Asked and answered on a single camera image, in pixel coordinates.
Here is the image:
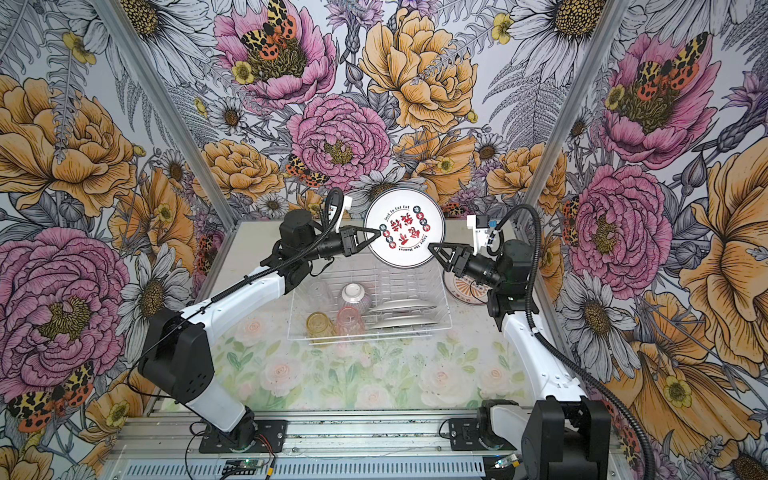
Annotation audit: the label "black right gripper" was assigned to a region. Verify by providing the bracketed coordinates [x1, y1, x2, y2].
[428, 243, 505, 288]

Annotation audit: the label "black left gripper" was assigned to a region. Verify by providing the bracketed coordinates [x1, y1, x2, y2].
[303, 223, 383, 259]

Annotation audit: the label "white plate red characters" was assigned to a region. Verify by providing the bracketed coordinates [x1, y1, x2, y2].
[364, 188, 446, 269]

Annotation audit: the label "white plate green band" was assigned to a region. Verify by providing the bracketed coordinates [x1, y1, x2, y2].
[369, 315, 437, 330]

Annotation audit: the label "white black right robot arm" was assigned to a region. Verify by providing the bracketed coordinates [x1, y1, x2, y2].
[429, 240, 611, 479]

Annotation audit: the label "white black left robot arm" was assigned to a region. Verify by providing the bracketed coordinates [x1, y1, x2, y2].
[137, 210, 381, 451]

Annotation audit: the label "clear glass cup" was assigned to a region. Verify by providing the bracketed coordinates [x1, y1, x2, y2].
[339, 282, 372, 315]

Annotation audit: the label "white ceramic bowl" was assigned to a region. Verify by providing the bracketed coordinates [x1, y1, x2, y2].
[368, 298, 436, 314]

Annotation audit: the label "pink glass cup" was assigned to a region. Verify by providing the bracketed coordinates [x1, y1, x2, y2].
[335, 306, 366, 336]

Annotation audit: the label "yellow glass cup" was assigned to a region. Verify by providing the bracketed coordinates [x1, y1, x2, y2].
[306, 312, 336, 344]

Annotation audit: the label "green circuit board right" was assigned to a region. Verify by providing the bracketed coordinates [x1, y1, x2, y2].
[493, 453, 520, 469]

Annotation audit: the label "green circuit board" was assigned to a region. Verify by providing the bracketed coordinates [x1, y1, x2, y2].
[220, 458, 276, 480]
[493, 453, 520, 469]

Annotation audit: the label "green circuit board left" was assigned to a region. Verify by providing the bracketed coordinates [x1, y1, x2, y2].
[220, 458, 276, 480]

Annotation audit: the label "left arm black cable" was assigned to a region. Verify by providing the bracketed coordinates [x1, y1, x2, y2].
[125, 187, 346, 400]

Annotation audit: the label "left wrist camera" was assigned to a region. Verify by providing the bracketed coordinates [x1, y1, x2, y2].
[328, 205, 345, 233]

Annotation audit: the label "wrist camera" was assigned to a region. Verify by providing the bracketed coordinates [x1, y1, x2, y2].
[466, 215, 500, 256]
[328, 205, 345, 233]

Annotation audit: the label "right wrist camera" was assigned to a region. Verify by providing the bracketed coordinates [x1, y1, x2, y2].
[466, 215, 500, 256]

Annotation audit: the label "white wire dish rack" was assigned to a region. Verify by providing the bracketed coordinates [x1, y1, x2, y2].
[288, 255, 453, 344]

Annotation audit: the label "aluminium front rail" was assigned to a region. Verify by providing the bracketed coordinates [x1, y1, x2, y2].
[107, 409, 541, 463]

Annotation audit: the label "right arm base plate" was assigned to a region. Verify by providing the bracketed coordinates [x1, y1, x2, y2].
[444, 418, 515, 452]

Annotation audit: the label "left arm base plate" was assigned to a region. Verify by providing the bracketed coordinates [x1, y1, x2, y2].
[198, 419, 288, 454]

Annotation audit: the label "aluminium corner frame post right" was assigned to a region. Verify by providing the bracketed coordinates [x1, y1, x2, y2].
[522, 0, 631, 207]

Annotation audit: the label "aluminium corner frame post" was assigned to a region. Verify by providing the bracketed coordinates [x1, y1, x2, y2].
[522, 0, 631, 207]
[94, 1, 239, 232]

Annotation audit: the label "aluminium corner frame post left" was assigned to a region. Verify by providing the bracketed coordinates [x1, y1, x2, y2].
[94, 1, 239, 232]

